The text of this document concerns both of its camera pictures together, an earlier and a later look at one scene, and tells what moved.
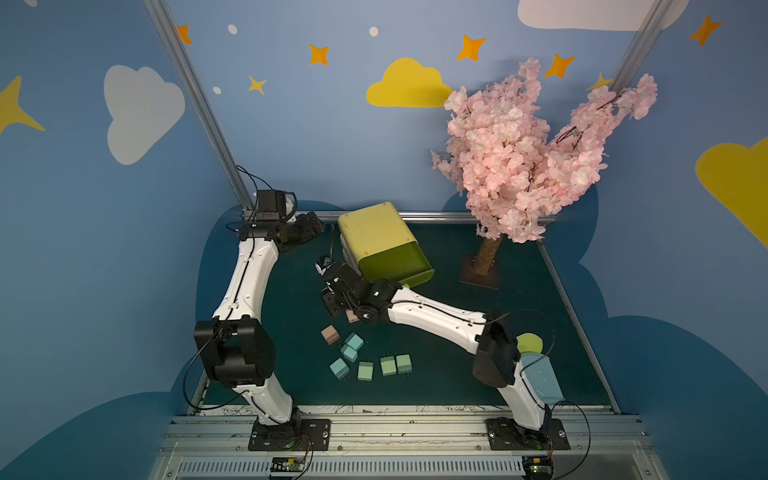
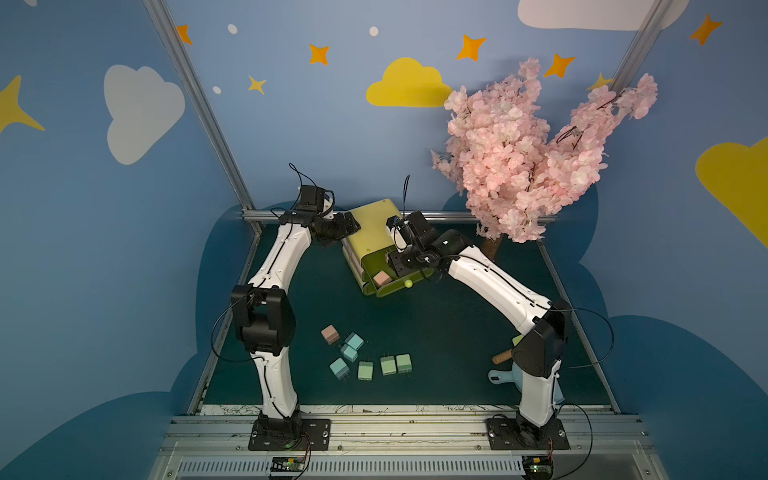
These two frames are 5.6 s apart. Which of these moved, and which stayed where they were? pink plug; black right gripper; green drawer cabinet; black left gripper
Moved: black right gripper; black left gripper
Stayed: green drawer cabinet; pink plug
